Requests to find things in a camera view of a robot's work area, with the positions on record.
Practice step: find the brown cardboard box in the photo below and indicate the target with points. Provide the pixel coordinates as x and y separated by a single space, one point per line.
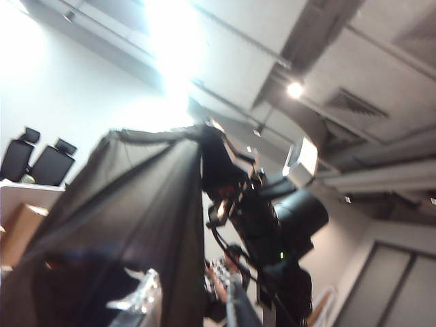
24 231

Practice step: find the long ceiling light strip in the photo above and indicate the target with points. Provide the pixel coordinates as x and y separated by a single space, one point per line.
173 51

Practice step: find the black plastic garbage bag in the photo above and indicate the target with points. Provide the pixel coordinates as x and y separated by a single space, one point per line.
136 204

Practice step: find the black office chair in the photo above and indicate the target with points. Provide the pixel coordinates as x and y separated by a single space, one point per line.
18 160
52 167

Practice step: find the person in checkered shirt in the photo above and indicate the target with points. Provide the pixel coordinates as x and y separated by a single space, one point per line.
219 272

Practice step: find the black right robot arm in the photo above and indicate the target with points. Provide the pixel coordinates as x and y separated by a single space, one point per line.
299 211

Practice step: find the grey double door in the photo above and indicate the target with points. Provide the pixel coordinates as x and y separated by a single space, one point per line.
391 286

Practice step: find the white ceiling-mounted box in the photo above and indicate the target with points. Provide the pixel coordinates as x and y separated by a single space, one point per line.
304 160

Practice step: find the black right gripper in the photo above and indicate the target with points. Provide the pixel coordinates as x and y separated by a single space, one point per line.
245 207

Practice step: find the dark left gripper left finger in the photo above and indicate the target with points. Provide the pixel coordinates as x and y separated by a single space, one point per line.
81 260

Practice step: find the ceiling air vent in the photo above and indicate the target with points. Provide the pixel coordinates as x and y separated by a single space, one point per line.
361 105

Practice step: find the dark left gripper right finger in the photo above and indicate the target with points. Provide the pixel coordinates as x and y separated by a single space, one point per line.
243 310

